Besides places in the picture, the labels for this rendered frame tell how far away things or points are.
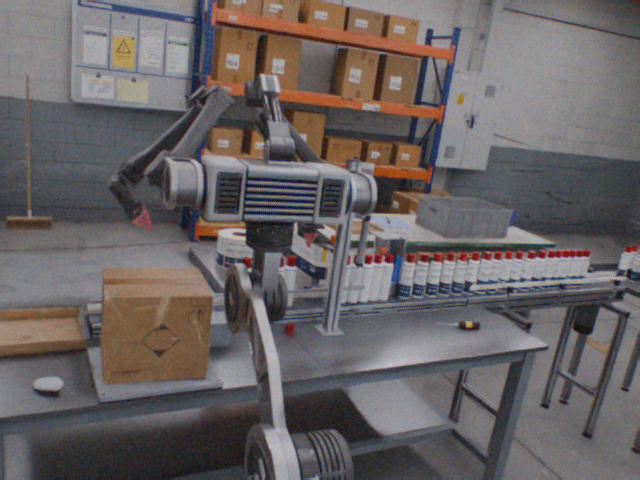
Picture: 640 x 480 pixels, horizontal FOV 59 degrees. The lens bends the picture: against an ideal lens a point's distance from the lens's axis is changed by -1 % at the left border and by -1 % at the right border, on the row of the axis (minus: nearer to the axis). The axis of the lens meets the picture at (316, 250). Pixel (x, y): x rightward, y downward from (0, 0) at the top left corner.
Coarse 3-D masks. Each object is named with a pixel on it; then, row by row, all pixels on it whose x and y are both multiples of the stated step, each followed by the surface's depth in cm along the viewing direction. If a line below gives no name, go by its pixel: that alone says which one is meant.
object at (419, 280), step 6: (420, 258) 255; (426, 258) 253; (420, 264) 254; (426, 264) 254; (420, 270) 254; (426, 270) 254; (414, 276) 257; (420, 276) 255; (414, 282) 257; (420, 282) 255; (414, 288) 257; (420, 288) 256; (414, 294) 258; (420, 294) 257
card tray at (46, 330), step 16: (0, 320) 195; (16, 320) 197; (32, 320) 199; (48, 320) 200; (64, 320) 202; (0, 336) 185; (16, 336) 187; (32, 336) 188; (48, 336) 190; (64, 336) 191; (80, 336) 192; (0, 352) 174; (16, 352) 176; (32, 352) 178; (48, 352) 180
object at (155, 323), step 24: (120, 288) 163; (144, 288) 166; (168, 288) 168; (192, 288) 170; (120, 312) 159; (144, 312) 161; (168, 312) 164; (192, 312) 166; (120, 336) 161; (144, 336) 163; (168, 336) 166; (192, 336) 169; (120, 360) 163; (144, 360) 166; (168, 360) 168; (192, 360) 171
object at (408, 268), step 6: (408, 258) 250; (408, 264) 250; (414, 264) 251; (408, 270) 250; (402, 276) 253; (408, 276) 251; (402, 282) 253; (408, 282) 252; (402, 288) 253; (408, 288) 253; (402, 294) 254; (408, 294) 254
